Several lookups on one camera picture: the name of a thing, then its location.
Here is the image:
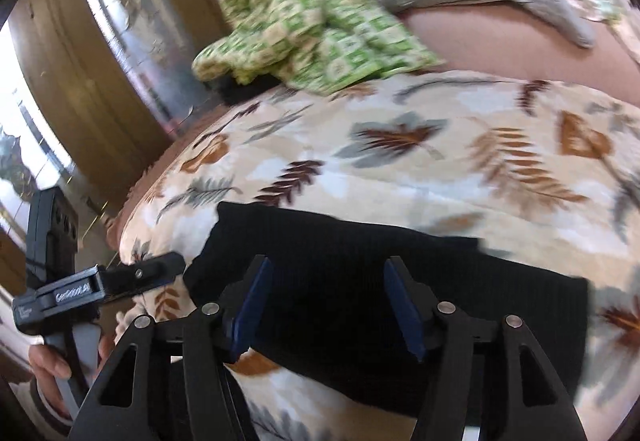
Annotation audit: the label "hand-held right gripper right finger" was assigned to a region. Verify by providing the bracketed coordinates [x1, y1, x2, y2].
[382, 256, 588, 441]

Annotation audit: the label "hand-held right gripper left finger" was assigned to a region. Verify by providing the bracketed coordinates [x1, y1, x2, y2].
[67, 255, 273, 441]

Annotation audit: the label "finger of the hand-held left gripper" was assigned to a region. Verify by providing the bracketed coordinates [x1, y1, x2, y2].
[100, 252, 186, 298]

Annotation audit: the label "black pants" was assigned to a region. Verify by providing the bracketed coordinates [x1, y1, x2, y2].
[182, 201, 591, 422]

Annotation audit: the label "person's left hand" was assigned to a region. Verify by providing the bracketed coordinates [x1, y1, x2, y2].
[27, 331, 118, 417]

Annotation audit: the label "leaf print fleece blanket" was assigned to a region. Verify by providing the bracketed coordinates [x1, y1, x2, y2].
[107, 71, 640, 441]

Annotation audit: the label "bright window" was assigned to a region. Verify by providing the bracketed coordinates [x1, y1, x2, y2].
[0, 34, 76, 242]

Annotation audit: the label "patterned glass door panel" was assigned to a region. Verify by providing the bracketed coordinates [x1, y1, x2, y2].
[70, 0, 221, 132]

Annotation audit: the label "green checkered quilt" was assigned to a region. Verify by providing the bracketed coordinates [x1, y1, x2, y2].
[192, 0, 446, 97]

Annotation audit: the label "pink bed sheet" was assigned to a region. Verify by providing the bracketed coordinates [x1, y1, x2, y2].
[400, 4, 640, 112]

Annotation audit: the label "pale floral pillow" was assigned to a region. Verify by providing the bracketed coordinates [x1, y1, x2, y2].
[565, 0, 632, 29]

